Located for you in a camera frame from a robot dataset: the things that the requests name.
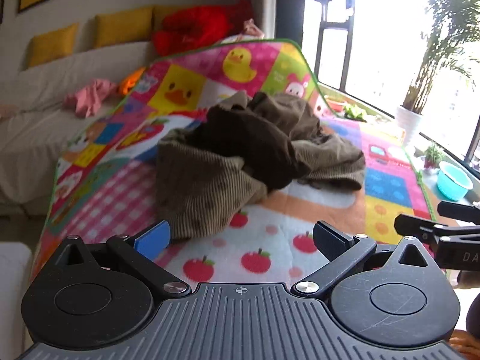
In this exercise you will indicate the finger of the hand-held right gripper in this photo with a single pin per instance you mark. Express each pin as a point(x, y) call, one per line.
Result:
point(457, 212)
point(412, 227)

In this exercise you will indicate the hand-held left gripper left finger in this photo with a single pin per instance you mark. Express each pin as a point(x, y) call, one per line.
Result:
point(153, 239)

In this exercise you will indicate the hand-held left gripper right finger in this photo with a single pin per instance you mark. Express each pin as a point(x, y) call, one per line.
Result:
point(330, 239)

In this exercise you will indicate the teal plastic basin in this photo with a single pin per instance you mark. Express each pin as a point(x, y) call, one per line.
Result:
point(453, 182)

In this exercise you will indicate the small potted green plant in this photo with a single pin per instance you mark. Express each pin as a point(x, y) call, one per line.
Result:
point(434, 157)

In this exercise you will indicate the colourful cartoon printed play mat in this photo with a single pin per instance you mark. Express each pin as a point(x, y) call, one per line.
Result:
point(112, 195)

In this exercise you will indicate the white ribbed plant pot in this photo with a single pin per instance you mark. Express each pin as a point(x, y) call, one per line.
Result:
point(409, 125)

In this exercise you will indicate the tray of leafy green plants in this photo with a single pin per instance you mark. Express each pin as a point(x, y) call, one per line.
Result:
point(354, 113)

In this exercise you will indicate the white cushioned seat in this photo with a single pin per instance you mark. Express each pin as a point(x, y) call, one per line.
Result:
point(13, 300)

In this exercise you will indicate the pink garment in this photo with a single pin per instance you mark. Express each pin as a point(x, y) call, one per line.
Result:
point(90, 97)

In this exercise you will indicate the white sofa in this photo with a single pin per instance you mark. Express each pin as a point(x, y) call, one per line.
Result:
point(37, 135)

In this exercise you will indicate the orange cloth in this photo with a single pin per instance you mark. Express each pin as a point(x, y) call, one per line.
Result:
point(131, 80)

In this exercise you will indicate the potted palm plant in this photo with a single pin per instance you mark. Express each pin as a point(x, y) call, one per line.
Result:
point(446, 37)

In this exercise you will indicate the yellow cushion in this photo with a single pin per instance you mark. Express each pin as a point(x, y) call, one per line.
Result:
point(123, 26)
point(165, 13)
point(52, 45)

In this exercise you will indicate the red padded jacket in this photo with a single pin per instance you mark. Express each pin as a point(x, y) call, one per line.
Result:
point(195, 26)

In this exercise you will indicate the small pink plush toy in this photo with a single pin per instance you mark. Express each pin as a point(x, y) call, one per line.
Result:
point(252, 29)

